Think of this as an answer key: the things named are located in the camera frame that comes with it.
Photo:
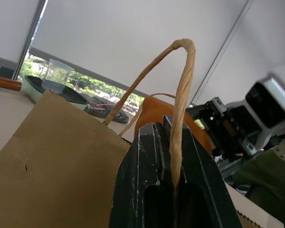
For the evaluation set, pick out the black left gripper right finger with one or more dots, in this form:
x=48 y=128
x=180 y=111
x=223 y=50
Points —
x=199 y=190

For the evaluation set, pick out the clear plastic cup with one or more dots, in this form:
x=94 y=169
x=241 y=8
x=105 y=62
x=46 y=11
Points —
x=58 y=76

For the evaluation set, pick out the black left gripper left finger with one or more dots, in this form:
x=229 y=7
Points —
x=133 y=171

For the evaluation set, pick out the orange plush toy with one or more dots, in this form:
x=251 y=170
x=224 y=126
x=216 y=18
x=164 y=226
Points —
x=156 y=111

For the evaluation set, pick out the brown paper bag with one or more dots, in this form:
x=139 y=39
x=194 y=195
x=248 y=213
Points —
x=57 y=152

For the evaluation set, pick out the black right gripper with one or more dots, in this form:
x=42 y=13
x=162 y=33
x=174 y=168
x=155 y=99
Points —
x=230 y=133

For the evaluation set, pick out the dark green soft object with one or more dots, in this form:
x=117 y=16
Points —
x=268 y=180

